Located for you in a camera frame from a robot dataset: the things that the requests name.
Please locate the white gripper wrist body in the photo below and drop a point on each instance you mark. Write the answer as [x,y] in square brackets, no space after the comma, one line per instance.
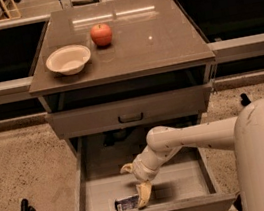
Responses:
[140,171]

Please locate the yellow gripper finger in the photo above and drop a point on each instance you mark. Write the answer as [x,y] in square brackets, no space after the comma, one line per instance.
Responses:
[144,191]
[127,168]

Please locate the blue rxbar wrapper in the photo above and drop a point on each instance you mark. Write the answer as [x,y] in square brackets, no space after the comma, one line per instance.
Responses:
[126,203]

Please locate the grey drawer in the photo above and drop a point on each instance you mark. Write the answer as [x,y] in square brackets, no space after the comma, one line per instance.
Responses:
[185,183]
[130,112]

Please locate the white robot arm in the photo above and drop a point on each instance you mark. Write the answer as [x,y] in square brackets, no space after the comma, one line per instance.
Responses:
[243,134]

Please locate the closed grey top drawer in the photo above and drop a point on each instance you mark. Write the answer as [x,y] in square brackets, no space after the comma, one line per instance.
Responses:
[130,112]

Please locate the grey cabinet with glossy top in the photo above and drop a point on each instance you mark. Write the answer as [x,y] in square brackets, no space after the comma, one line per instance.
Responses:
[154,49]

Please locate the black stand leg right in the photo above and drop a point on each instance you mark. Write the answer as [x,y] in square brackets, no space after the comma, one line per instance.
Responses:
[245,100]

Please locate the white paper bowl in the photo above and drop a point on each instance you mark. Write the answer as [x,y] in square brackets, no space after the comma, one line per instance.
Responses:
[68,60]

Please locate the red apple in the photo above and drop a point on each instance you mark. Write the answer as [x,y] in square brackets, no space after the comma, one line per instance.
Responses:
[101,34]

